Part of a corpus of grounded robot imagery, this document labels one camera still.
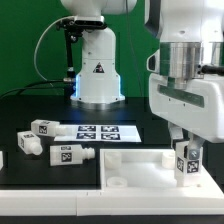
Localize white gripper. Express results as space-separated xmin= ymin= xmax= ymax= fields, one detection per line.
xmin=149 ymin=73 xmax=224 ymax=160

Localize white square tabletop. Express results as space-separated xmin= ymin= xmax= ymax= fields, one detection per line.
xmin=98 ymin=147 xmax=201 ymax=191

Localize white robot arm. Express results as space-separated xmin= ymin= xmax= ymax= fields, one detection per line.
xmin=61 ymin=0 xmax=224 ymax=159

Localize white obstacle fence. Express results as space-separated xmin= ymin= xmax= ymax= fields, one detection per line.
xmin=0 ymin=151 xmax=224 ymax=217

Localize white sheet with tags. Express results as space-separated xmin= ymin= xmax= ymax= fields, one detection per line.
xmin=54 ymin=125 xmax=141 ymax=142

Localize white part at left edge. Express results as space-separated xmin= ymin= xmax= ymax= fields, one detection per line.
xmin=0 ymin=151 xmax=4 ymax=171

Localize grey cable loop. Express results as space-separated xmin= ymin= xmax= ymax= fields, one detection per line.
xmin=33 ymin=15 xmax=74 ymax=82

